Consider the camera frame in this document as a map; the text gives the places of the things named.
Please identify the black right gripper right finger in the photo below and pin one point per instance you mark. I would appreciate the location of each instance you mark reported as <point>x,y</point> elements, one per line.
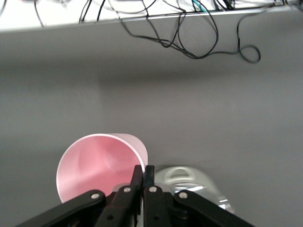
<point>154,208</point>

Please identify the pink plastic cup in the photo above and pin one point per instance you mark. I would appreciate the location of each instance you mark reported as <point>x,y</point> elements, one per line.
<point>94,163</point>

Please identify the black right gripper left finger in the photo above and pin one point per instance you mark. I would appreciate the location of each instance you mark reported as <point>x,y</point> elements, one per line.
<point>118,208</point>

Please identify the pale green cooking pot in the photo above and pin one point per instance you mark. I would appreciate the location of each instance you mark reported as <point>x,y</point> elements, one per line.
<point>165,176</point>

